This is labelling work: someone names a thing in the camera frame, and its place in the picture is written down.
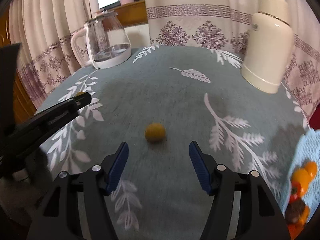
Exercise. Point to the white patterned curtain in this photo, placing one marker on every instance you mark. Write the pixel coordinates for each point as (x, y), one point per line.
(45, 27)

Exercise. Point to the light blue lace basket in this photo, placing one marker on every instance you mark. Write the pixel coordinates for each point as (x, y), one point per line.
(307, 150)

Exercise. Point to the glass kettle white handle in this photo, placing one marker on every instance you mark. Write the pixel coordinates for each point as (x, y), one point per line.
(107, 42)

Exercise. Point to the wooden window sill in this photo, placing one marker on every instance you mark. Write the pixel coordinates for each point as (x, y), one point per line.
(130, 14)

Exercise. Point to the large orange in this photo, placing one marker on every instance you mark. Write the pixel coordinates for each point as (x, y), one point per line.
(300, 181)
(304, 216)

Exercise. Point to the grey gloved left hand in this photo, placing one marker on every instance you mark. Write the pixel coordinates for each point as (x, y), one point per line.
(21, 197)

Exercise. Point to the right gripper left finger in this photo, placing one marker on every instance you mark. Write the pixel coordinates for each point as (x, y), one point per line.
(58, 216)

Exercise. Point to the cream thermos flask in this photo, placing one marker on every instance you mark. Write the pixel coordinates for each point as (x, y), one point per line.
(269, 46)

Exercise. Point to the grey leaf pattern tablecloth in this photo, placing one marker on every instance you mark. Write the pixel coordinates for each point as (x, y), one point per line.
(158, 101)

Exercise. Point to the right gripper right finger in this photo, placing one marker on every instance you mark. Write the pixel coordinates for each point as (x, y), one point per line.
(259, 216)

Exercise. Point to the red tomato front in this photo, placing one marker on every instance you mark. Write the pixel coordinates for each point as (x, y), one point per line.
(293, 194)

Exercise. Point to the dark passion fruit back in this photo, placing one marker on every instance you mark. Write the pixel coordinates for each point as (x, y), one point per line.
(294, 211)

